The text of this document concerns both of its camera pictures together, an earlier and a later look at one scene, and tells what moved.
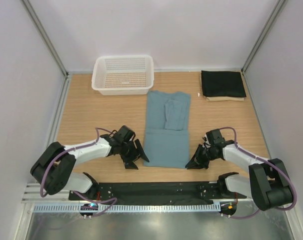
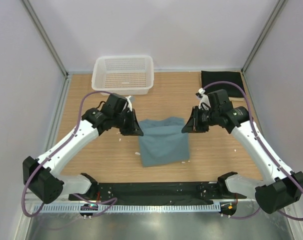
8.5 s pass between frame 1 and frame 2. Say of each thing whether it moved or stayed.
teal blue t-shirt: moved
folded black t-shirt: stayed
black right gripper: moved
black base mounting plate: stayed
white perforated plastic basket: stayed
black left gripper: moved
